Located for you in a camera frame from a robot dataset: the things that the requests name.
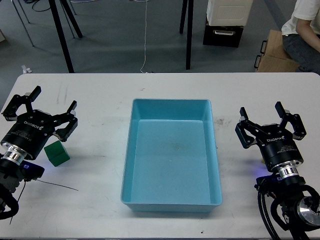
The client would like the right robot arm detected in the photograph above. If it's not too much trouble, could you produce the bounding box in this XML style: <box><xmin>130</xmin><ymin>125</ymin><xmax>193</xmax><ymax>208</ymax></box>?
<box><xmin>235</xmin><ymin>101</ymin><xmax>320</xmax><ymax>240</ymax></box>

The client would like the thin black cable tie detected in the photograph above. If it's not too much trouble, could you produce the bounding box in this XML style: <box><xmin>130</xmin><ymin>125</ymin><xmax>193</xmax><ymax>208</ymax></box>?
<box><xmin>35</xmin><ymin>179</ymin><xmax>79</xmax><ymax>191</ymax></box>

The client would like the black table leg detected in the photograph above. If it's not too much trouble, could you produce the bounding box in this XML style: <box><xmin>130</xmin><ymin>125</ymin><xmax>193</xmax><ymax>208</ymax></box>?
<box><xmin>48</xmin><ymin>0</ymin><xmax>83</xmax><ymax>73</ymax></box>
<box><xmin>179</xmin><ymin>0</ymin><xmax>194</xmax><ymax>70</ymax></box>

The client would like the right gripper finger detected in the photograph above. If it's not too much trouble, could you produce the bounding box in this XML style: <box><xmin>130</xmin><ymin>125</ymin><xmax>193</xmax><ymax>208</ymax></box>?
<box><xmin>275</xmin><ymin>101</ymin><xmax>307</xmax><ymax>140</ymax></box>
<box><xmin>235</xmin><ymin>107</ymin><xmax>261</xmax><ymax>149</ymax></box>

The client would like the light blue plastic bin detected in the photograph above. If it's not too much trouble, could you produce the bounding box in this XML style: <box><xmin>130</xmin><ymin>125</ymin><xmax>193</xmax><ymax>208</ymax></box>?
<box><xmin>120</xmin><ymin>98</ymin><xmax>223</xmax><ymax>213</ymax></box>

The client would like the black table leg left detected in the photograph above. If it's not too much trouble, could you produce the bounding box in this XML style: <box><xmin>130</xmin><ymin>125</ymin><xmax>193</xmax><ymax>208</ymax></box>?
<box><xmin>48</xmin><ymin>0</ymin><xmax>83</xmax><ymax>73</ymax></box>

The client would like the white hanging cable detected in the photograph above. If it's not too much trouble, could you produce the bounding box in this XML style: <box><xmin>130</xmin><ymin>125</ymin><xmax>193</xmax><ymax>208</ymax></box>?
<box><xmin>139</xmin><ymin>0</ymin><xmax>153</xmax><ymax>74</ymax></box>

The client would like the cardboard box with handles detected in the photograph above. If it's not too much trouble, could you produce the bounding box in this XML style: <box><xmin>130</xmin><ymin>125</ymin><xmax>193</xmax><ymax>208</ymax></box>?
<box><xmin>254</xmin><ymin>29</ymin><xmax>299</xmax><ymax>73</ymax></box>

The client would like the seated person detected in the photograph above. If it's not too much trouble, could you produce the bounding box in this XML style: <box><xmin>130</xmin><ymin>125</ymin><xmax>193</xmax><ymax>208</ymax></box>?
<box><xmin>281</xmin><ymin>0</ymin><xmax>320</xmax><ymax>74</ymax></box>

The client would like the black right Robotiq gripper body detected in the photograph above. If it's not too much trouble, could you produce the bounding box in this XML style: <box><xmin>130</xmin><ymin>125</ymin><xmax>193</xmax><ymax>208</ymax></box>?
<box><xmin>258</xmin><ymin>124</ymin><xmax>304</xmax><ymax>172</ymax></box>

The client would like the black table leg right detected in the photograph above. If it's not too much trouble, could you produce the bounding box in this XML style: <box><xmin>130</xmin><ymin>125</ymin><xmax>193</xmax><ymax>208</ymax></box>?
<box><xmin>179</xmin><ymin>0</ymin><xmax>194</xmax><ymax>70</ymax></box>

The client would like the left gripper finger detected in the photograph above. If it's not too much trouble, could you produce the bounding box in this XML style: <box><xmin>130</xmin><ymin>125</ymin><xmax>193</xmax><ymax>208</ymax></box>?
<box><xmin>51</xmin><ymin>100</ymin><xmax>78</xmax><ymax>142</ymax></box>
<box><xmin>2</xmin><ymin>86</ymin><xmax>42</xmax><ymax>121</ymax></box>

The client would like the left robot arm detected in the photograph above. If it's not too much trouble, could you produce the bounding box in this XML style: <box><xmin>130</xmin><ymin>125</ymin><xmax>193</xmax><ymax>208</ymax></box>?
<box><xmin>0</xmin><ymin>86</ymin><xmax>78</xmax><ymax>220</ymax></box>

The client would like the black storage box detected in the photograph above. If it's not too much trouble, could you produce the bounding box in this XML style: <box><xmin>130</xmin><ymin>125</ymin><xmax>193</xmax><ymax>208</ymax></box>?
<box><xmin>202</xmin><ymin>21</ymin><xmax>244</xmax><ymax>48</ymax></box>

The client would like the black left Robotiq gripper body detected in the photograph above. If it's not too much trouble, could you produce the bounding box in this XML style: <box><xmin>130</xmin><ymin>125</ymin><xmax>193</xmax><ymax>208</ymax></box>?
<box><xmin>0</xmin><ymin>110</ymin><xmax>55</xmax><ymax>160</ymax></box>

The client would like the green wooden block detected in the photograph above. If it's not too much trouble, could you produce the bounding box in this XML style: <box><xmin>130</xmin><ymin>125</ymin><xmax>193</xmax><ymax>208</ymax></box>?
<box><xmin>44</xmin><ymin>140</ymin><xmax>70</xmax><ymax>167</ymax></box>

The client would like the white appliance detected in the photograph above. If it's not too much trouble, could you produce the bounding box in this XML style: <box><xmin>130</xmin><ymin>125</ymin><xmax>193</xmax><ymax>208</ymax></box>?
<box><xmin>206</xmin><ymin>0</ymin><xmax>253</xmax><ymax>27</ymax></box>

